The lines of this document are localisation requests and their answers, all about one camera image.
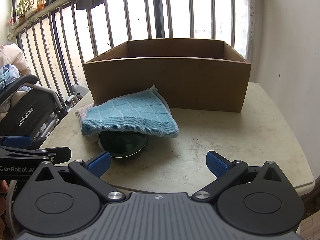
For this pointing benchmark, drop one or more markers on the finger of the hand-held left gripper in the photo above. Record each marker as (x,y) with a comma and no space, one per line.
(17,140)
(25,155)

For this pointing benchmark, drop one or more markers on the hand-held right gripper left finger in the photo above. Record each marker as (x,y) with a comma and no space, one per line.
(100,163)

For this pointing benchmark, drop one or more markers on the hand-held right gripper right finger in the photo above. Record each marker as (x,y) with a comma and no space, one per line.
(216,165)

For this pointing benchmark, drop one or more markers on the green glass ashtray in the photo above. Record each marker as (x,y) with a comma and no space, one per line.
(125,146)

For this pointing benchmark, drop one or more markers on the light blue checked cloth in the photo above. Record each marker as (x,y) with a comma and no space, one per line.
(130,115)

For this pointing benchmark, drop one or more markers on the brown cardboard box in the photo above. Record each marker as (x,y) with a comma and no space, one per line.
(175,85)

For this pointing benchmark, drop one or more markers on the person's left hand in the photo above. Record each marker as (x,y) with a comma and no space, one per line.
(3,187)

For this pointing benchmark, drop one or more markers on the black wheelchair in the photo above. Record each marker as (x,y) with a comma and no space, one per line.
(22,115)

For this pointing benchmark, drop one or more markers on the light blue bedding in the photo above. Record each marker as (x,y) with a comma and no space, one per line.
(8,76)

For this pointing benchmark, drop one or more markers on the small red bottle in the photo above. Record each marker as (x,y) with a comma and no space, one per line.
(11,20)

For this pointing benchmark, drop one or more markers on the potted plant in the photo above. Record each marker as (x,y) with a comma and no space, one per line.
(25,2)

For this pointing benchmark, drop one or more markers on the black window frame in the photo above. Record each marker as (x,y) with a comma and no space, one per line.
(158,17)

